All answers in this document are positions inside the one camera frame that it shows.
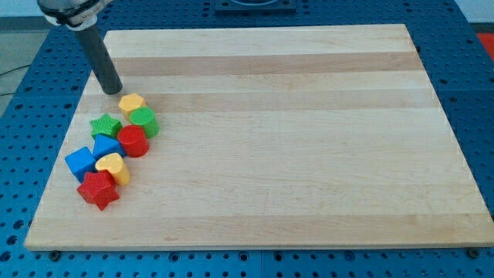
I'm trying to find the white robot end-effector flange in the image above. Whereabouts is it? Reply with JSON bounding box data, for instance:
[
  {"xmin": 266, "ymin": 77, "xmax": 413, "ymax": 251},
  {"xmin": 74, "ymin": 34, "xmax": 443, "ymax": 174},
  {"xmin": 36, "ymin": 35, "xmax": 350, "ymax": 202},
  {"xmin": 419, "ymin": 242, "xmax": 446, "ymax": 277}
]
[{"xmin": 36, "ymin": 0, "xmax": 113, "ymax": 31}]

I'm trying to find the grey cylindrical pointer rod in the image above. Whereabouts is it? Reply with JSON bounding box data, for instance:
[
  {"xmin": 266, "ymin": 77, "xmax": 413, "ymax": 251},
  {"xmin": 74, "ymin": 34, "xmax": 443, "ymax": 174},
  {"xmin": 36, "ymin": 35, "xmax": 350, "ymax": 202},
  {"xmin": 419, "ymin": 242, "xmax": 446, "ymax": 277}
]
[{"xmin": 75, "ymin": 25, "xmax": 123, "ymax": 95}]

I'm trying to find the green star block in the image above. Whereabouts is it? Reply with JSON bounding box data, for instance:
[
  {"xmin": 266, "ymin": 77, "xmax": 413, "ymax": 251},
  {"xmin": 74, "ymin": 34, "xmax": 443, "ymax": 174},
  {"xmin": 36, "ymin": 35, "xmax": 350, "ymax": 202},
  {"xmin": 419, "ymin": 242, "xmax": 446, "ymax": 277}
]
[{"xmin": 90, "ymin": 114, "xmax": 123, "ymax": 139}]

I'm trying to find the red star block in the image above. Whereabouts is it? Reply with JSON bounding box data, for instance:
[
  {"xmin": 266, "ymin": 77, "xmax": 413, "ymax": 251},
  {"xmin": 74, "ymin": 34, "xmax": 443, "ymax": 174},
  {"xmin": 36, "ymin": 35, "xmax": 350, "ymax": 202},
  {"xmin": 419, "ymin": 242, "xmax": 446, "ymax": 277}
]
[{"xmin": 77, "ymin": 171, "xmax": 120, "ymax": 211}]

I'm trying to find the green cylinder block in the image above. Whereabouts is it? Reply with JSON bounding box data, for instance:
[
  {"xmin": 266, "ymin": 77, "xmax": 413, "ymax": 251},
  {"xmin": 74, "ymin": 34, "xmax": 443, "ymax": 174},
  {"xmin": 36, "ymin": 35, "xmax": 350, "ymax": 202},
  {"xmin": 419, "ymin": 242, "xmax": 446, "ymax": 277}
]
[{"xmin": 130, "ymin": 107, "xmax": 160, "ymax": 138}]

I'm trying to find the blue triangle block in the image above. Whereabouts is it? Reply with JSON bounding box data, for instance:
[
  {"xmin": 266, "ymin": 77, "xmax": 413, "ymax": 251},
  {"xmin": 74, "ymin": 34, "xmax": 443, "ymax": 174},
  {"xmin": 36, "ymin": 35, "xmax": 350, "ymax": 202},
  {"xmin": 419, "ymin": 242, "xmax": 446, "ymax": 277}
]
[{"xmin": 93, "ymin": 134, "xmax": 127, "ymax": 160}]

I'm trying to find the red cylinder block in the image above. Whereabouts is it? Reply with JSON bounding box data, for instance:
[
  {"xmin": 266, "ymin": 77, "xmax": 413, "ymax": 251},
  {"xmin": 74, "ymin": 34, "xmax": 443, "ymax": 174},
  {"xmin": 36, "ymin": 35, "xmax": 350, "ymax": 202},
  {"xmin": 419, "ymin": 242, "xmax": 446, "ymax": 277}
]
[{"xmin": 117, "ymin": 124, "xmax": 150, "ymax": 158}]

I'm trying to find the blue cube block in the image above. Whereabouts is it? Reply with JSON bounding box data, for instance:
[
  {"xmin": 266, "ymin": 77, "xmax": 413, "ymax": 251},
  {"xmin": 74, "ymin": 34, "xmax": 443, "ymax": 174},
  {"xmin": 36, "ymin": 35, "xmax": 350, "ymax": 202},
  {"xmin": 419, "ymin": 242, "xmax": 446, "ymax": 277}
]
[{"xmin": 65, "ymin": 147, "xmax": 96, "ymax": 183}]

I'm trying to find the yellow heart block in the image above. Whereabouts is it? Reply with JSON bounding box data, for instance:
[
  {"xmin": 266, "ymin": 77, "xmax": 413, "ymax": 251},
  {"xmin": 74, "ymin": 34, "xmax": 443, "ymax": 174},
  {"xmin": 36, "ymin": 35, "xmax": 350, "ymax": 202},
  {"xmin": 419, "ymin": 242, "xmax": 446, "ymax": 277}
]
[{"xmin": 96, "ymin": 153, "xmax": 130, "ymax": 186}]

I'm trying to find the light wooden board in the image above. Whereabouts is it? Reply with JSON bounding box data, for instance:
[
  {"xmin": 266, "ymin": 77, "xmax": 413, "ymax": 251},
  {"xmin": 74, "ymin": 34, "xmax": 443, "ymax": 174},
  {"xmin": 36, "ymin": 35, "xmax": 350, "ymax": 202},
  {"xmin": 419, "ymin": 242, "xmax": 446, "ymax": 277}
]
[{"xmin": 25, "ymin": 24, "xmax": 493, "ymax": 251}]

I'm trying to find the red object at right edge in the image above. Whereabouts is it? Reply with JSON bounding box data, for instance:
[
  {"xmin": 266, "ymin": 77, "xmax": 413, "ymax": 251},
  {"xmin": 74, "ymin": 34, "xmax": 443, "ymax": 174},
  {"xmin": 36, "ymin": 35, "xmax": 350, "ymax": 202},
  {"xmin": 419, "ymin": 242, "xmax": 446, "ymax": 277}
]
[{"xmin": 477, "ymin": 32, "xmax": 494, "ymax": 59}]

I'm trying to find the black cable on floor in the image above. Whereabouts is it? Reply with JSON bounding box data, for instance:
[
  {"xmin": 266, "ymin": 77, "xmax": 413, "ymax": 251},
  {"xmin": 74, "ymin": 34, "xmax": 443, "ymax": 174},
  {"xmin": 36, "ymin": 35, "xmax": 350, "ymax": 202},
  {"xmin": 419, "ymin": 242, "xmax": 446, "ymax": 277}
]
[{"xmin": 0, "ymin": 63, "xmax": 31, "ymax": 97}]

